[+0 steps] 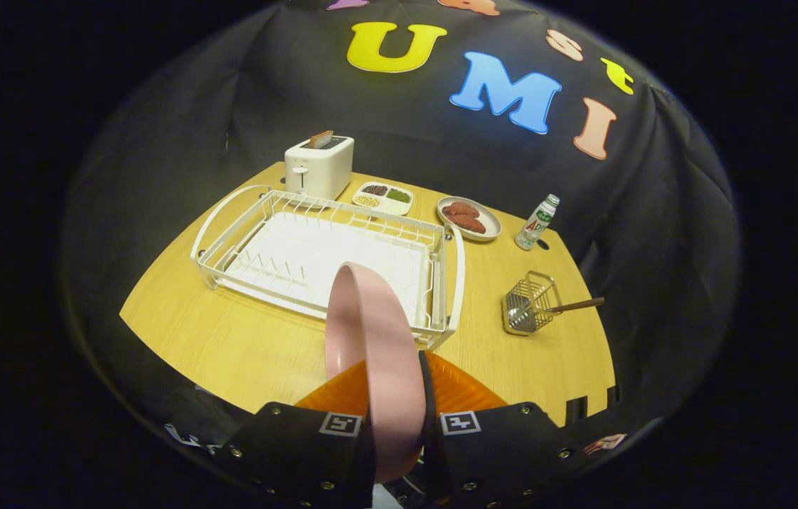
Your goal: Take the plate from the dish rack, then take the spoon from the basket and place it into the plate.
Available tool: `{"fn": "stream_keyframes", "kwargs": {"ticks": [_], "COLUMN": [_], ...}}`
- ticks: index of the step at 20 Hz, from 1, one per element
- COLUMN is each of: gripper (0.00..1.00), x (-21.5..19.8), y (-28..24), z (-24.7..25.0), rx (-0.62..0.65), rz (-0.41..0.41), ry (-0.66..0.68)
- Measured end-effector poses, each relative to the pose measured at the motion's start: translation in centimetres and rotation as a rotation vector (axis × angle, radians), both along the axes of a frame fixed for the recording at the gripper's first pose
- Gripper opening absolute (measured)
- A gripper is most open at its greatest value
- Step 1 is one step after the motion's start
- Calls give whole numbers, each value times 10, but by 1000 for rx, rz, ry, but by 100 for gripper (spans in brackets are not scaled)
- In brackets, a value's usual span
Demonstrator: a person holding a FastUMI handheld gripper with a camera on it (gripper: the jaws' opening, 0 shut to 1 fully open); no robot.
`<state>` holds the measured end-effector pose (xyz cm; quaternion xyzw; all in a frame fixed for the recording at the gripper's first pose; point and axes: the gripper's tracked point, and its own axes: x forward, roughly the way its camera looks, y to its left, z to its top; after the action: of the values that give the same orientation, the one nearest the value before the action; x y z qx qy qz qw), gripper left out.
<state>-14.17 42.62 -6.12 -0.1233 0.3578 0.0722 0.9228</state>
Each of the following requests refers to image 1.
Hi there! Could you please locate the white wire dish rack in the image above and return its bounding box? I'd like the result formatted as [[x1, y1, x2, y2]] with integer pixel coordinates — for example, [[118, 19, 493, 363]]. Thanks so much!
[[190, 185, 467, 352]]

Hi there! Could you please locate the white green-label bottle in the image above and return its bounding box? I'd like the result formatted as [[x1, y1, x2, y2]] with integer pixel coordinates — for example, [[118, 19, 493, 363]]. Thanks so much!
[[515, 194, 561, 252]]

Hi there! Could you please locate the small metal wire basket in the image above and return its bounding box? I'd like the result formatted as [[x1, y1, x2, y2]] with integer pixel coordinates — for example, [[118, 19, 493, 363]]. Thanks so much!
[[501, 271, 563, 337]]

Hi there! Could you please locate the pink plate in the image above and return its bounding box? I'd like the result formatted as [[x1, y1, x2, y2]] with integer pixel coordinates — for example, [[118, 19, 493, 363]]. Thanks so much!
[[324, 262, 428, 485]]

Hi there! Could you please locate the white toaster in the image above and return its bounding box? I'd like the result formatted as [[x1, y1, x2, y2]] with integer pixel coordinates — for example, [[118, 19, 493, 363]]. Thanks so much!
[[284, 134, 356, 201]]

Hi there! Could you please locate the grey plate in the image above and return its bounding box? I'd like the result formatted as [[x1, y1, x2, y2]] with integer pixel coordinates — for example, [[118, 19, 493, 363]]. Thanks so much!
[[437, 196, 503, 243]]

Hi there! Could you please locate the black backdrop cloth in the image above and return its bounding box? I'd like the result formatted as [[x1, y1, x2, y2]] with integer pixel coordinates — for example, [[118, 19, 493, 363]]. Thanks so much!
[[59, 0, 742, 481]]

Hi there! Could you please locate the white divided bean dish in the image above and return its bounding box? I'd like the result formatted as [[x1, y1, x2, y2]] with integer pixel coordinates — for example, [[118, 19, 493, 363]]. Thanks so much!
[[352, 182, 414, 216]]

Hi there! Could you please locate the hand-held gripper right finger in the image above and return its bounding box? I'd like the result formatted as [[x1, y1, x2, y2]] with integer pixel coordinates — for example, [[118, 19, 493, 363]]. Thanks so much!
[[416, 350, 587, 509]]

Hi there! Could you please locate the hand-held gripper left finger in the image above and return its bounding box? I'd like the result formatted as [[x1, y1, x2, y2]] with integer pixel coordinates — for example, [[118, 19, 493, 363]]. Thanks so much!
[[218, 359, 377, 509]]

